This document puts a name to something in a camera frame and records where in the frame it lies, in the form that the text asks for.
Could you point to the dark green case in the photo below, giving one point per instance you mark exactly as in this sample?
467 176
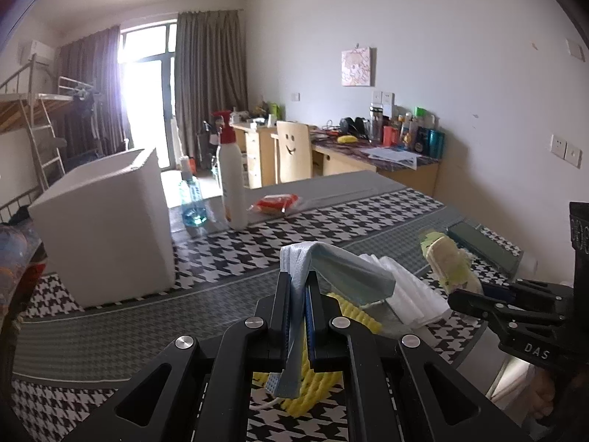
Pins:
484 247

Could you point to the clear blue liquid bottle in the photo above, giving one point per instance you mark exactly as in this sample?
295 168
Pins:
194 213

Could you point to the houndstooth table cloth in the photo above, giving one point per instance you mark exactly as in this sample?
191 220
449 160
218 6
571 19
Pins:
69 360

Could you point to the white cloth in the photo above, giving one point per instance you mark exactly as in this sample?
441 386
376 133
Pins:
413 301

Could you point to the white pump lotion bottle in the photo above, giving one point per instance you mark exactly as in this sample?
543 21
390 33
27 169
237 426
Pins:
230 168

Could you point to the person right hand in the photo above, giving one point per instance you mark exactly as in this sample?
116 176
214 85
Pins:
540 394

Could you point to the white foam box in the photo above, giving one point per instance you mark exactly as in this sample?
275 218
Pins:
106 228

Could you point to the pink cartoon wall picture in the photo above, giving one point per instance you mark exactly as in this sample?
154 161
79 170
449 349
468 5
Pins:
356 67

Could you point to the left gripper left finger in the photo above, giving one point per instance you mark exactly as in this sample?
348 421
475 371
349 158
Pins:
275 312

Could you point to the yellow foam sponge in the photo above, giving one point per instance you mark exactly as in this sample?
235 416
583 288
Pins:
315 387

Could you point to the light blue cloth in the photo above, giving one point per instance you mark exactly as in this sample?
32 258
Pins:
358 280

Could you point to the glass balcony door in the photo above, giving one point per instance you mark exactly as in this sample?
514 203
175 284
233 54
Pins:
146 63

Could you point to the white air conditioner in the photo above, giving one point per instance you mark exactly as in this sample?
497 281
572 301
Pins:
44 54

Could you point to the white papers on desk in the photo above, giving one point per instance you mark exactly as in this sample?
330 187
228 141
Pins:
391 155

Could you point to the brown curtain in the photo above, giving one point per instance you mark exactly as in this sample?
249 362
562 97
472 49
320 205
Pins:
210 71
97 123

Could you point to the left brown curtain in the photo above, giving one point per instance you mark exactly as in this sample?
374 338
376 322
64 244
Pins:
97 123

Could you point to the red snack packet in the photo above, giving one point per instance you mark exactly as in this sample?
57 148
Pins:
275 204

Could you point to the metal bunk bed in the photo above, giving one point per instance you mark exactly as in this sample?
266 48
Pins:
24 108

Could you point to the wooden smiley chair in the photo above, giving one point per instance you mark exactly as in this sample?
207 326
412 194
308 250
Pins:
295 152

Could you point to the yellow green soft toy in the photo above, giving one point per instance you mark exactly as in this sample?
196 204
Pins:
450 265

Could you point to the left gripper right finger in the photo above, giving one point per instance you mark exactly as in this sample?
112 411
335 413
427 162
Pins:
323 341

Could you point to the yellow object on desk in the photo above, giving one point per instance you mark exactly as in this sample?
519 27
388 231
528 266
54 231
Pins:
347 139

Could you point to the long wooden desk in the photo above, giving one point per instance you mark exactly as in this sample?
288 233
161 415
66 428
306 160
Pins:
261 145

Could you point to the right brown curtain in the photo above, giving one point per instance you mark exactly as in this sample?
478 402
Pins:
210 71

